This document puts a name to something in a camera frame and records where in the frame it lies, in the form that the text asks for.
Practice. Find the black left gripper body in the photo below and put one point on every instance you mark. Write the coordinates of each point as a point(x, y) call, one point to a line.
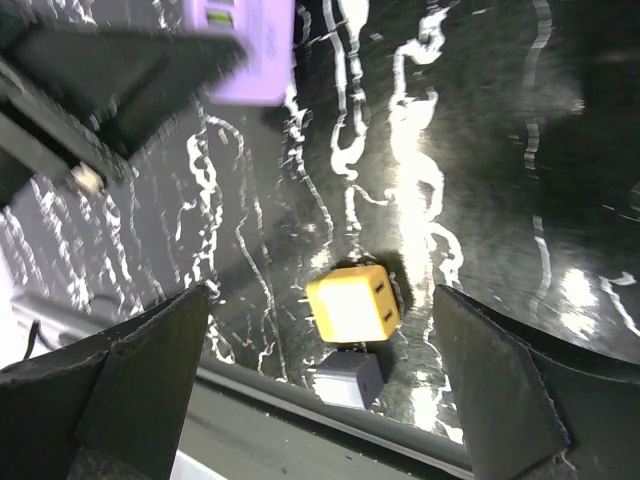
point(42, 135)

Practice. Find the yellow cube plug adapter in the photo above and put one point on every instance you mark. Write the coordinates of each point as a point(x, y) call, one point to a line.
point(354, 304)

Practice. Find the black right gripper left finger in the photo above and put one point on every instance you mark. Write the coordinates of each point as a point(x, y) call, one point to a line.
point(109, 406)

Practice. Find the purple power strip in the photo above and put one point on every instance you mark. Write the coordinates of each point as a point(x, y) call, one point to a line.
point(265, 29)

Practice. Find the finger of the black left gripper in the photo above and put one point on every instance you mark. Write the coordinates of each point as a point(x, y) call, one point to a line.
point(122, 84)

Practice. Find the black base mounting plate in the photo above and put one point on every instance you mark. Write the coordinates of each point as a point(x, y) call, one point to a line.
point(241, 425)

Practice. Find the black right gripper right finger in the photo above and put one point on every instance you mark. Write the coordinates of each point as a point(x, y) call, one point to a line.
point(533, 406)

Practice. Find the grey cube plug adapter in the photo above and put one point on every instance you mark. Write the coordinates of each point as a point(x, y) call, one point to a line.
point(350, 379)

